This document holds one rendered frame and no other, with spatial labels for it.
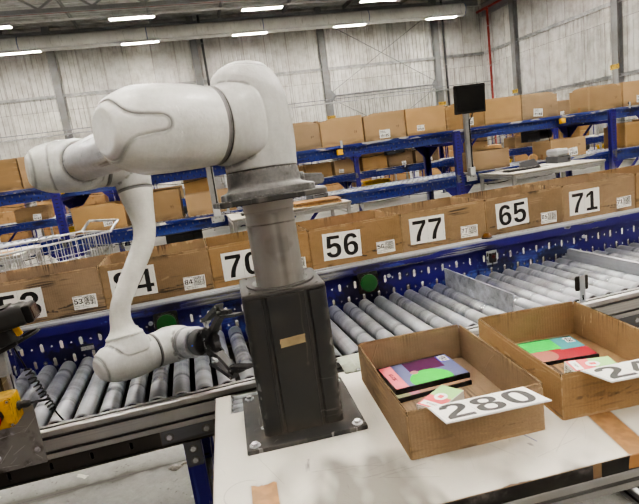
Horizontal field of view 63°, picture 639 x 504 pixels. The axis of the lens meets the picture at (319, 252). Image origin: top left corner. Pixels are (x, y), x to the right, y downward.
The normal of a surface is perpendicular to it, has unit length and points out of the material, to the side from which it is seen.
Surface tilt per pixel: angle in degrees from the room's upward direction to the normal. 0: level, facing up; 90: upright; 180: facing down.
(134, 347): 70
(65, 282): 90
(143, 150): 122
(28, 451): 90
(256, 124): 91
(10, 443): 90
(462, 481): 0
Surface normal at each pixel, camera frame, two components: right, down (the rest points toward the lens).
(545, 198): 0.26, 0.16
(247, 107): 0.58, -0.09
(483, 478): -0.14, -0.97
